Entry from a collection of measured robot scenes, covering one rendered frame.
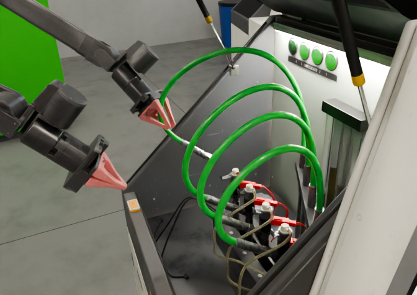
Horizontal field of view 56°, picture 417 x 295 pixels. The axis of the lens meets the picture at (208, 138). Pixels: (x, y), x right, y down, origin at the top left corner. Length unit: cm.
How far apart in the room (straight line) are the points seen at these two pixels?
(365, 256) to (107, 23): 699
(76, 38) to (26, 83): 310
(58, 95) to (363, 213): 52
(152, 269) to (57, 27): 66
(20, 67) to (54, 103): 343
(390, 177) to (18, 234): 258
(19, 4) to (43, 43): 295
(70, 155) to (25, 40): 339
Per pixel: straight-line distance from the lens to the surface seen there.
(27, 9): 115
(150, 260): 104
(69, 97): 69
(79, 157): 73
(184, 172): 83
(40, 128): 72
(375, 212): 64
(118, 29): 747
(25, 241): 284
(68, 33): 110
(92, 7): 735
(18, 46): 408
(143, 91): 101
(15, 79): 414
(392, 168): 61
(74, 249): 264
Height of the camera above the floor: 165
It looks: 26 degrees down
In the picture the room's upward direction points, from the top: 3 degrees counter-clockwise
